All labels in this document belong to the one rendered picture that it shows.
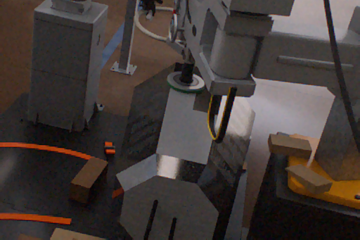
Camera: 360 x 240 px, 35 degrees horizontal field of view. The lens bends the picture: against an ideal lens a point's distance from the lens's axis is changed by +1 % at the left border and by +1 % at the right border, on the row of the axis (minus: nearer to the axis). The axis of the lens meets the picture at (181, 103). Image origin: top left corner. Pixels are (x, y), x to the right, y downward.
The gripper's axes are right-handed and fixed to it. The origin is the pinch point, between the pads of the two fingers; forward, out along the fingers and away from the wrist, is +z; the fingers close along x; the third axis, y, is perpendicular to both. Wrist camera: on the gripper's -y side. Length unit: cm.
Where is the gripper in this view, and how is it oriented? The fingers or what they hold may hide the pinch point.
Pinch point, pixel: (148, 18)
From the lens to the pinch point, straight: 390.4
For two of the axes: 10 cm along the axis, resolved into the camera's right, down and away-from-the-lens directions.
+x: 6.3, 5.1, -5.9
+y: -7.6, 2.3, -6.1
